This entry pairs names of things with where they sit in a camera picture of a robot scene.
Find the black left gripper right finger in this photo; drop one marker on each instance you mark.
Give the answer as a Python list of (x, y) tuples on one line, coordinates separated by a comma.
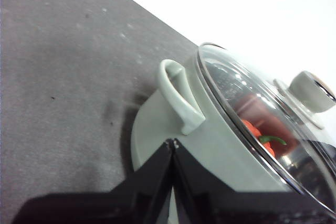
[(223, 208)]

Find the orange pumpkin with green stem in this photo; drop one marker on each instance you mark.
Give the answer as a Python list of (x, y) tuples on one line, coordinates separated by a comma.
[(252, 128)]

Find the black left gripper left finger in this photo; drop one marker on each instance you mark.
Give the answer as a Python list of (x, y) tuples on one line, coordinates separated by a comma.
[(131, 203)]

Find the glass lid with green knob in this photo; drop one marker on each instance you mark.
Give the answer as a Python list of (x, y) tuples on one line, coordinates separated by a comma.
[(304, 95)]

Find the pale green electric steamer pot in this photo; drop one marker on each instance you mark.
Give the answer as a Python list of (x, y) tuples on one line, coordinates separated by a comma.
[(210, 150)]

